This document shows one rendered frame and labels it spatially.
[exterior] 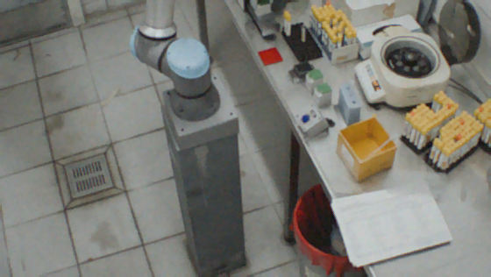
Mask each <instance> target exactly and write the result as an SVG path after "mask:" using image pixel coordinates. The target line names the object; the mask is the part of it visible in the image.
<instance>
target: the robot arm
mask: <svg viewBox="0 0 491 277"><path fill-rule="evenodd" d="M174 1H175V0H146V11H145V19H144V20H142V21H141V22H140V23H139V25H138V26H137V27H136V28H135V29H134V30H133V34H132V35H131V38H130V49H131V52H132V54H133V55H134V57H135V58H137V59H138V60H139V61H140V62H142V63H145V64H146V65H148V66H150V67H152V68H153V69H154V70H156V71H157V72H159V73H161V74H164V75H166V76H167V77H168V78H169V79H171V80H172V82H173V85H174V91H173V94H172V98H171V103H172V107H173V111H174V112H175V114H176V115H177V116H178V117H179V118H181V119H183V120H186V121H190V122H197V121H202V120H204V119H206V118H209V117H211V116H212V115H213V114H215V113H216V111H217V110H218V108H219V106H220V103H221V99H220V94H219V91H218V89H217V87H216V85H215V84H214V82H212V81H211V75H210V65H209V64H210V61H209V56H208V52H207V49H206V48H205V47H204V45H203V44H202V43H201V42H199V41H198V40H196V39H193V38H187V39H177V29H178V27H177V25H176V23H175V22H174V21H173V17H174Z"/></svg>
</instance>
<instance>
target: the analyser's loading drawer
mask: <svg viewBox="0 0 491 277"><path fill-rule="evenodd" d="M245 4H246V6H247V7H248V9H249V10H250V12H251V13H252V16H253V18H254V19H255V21H256V23H257V24H258V26H259V28H260V30H261V31H262V35H263V36H264V35H268V34H271V33H273V32H280V27H281V23H280V22H276V21H275V19H274V17H273V12H272V11H270V12H268V13H264V14H261V15H258V17H257V15H256V14H255V11H254V9H253V8H252V5H251V1H250V0H245Z"/></svg>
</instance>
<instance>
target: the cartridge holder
mask: <svg viewBox="0 0 491 277"><path fill-rule="evenodd" d="M311 70H315V67H314V66H313V64H311V65H310V63H309V62H308V61H305V62H303V63H300V64H297V65H294V69H291V70H288V74H289V76H290V78H291V79H292V81H293V83H294V84H297V83H299V82H304V81H306V75H307V74H308V73H309V71H311Z"/></svg>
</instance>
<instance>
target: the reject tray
mask: <svg viewBox="0 0 491 277"><path fill-rule="evenodd" d="M258 55H259V57H260V59H261V61H262V62H263V63H264V65H265V66H266V65H269V64H273V63H276V62H282V61H283V58H282V57H281V55H280V53H279V52H278V50H277V48H276V46H275V47H271V48H268V49H265V50H262V51H258Z"/></svg>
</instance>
